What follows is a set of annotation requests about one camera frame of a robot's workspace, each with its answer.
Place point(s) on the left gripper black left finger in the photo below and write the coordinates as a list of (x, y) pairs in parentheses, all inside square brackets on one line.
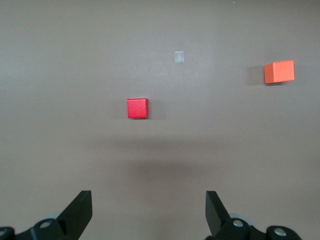
[(77, 212)]

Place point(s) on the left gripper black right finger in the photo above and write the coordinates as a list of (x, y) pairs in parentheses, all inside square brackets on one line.
[(215, 212)]

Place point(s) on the red wooden block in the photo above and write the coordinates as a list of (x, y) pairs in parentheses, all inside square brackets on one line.
[(137, 108)]

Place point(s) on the orange wooden block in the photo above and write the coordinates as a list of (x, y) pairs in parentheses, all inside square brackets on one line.
[(280, 72)]

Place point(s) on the brown table cover sheet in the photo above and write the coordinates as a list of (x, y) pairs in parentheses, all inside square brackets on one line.
[(75, 75)]

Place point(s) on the clear tape patch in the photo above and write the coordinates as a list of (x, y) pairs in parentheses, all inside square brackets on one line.
[(179, 57)]

